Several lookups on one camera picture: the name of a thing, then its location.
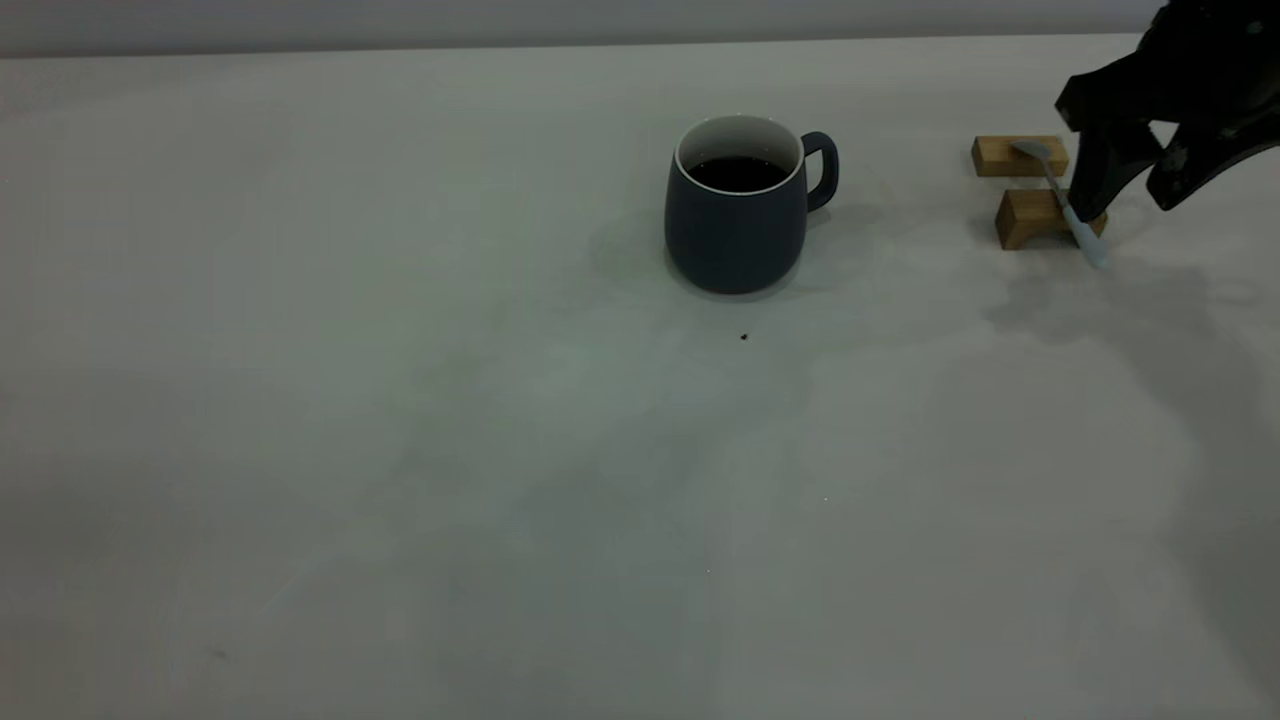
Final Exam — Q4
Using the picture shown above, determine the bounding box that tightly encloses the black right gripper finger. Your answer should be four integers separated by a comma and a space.
1146, 114, 1280, 212
1067, 121, 1167, 223

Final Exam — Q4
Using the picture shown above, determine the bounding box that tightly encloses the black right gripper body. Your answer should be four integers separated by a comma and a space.
1054, 0, 1280, 132

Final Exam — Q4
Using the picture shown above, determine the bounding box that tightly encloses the grey spoon light blue handle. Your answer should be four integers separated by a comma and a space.
1009, 139, 1111, 270

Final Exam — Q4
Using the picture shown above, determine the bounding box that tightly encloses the dark grey ceramic mug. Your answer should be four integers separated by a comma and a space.
663, 113, 840, 297

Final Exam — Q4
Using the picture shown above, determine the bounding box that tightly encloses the black coffee liquid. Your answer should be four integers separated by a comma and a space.
687, 155, 791, 194

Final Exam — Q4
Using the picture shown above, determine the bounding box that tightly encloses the arched wooden block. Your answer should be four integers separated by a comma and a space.
994, 187, 1110, 252

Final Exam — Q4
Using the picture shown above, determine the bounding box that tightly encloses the flat rectangular wooden block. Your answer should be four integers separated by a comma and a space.
971, 134, 1070, 179

